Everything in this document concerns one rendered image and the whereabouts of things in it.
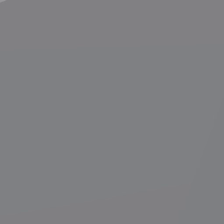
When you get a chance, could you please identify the grey flat panel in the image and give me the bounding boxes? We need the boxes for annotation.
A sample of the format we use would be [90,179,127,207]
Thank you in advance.
[0,0,224,224]

